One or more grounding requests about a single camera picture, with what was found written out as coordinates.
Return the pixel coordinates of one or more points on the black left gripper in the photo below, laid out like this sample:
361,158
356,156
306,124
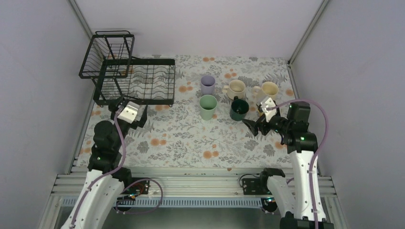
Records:
142,119

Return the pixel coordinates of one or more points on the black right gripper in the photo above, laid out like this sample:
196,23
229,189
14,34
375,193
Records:
253,126

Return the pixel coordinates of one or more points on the dark green ceramic mug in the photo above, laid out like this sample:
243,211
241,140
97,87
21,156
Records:
239,109

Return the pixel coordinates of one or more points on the cream ceramic mug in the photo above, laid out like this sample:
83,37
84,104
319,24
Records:
236,88

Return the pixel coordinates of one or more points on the mint green plastic cup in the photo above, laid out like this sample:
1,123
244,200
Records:
208,104

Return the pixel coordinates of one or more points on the lavender plastic cup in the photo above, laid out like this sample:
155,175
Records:
207,85

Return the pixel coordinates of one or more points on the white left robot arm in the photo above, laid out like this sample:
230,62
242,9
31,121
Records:
106,176

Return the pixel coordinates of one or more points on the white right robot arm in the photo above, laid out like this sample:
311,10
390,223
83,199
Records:
301,209

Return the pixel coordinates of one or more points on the floral tablecloth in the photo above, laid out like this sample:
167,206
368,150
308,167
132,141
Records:
177,136

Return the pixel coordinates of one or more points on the aluminium corner profile left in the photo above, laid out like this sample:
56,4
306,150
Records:
89,88

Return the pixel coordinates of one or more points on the aluminium corner profile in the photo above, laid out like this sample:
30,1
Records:
308,31
89,88

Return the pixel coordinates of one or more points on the aluminium corner profile right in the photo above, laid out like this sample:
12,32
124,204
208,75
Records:
308,31

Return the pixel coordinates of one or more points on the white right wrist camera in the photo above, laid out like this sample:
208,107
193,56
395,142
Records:
268,107

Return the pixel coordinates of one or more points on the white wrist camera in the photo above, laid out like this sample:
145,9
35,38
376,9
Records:
268,107
128,112

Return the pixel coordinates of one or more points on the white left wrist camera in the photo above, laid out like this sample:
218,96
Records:
128,112

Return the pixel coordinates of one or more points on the black wire dish rack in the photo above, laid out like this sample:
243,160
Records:
110,64

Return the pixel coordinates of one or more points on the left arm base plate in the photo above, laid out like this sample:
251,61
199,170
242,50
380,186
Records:
140,188

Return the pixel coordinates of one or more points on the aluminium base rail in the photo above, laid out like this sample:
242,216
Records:
175,181

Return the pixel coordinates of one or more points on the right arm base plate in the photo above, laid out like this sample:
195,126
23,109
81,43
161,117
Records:
254,187

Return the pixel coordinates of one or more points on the grey slotted cable duct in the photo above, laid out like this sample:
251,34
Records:
145,202

